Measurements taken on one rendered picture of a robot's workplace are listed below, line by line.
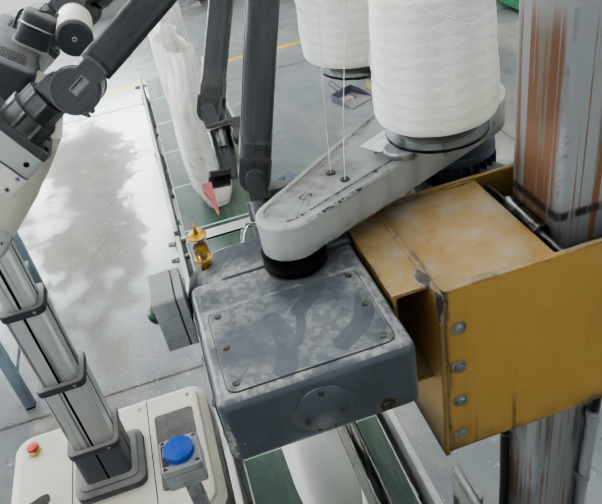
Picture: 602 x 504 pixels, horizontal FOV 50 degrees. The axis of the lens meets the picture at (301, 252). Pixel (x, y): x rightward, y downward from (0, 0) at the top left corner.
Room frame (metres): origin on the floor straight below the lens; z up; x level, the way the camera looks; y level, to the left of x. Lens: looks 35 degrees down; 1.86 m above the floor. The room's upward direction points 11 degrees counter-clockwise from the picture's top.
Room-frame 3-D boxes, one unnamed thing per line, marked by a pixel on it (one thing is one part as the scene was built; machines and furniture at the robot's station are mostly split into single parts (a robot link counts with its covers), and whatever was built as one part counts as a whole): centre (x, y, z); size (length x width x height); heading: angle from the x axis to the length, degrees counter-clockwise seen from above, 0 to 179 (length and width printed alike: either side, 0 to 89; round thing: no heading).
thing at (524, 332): (0.74, -0.30, 1.18); 0.34 x 0.25 x 0.31; 100
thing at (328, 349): (0.65, 0.03, 1.21); 0.30 x 0.25 x 0.30; 10
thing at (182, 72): (2.77, 0.35, 0.74); 0.47 x 0.22 x 0.72; 8
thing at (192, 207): (3.48, 0.46, 0.34); 2.21 x 0.39 x 0.09; 10
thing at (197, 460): (0.85, 0.31, 0.81); 0.08 x 0.08 x 0.06; 10
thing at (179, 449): (0.85, 0.31, 0.84); 0.06 x 0.06 x 0.02
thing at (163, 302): (0.73, 0.20, 1.29); 0.08 x 0.05 x 0.09; 10
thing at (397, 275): (0.72, -0.11, 1.26); 0.22 x 0.05 x 0.16; 10
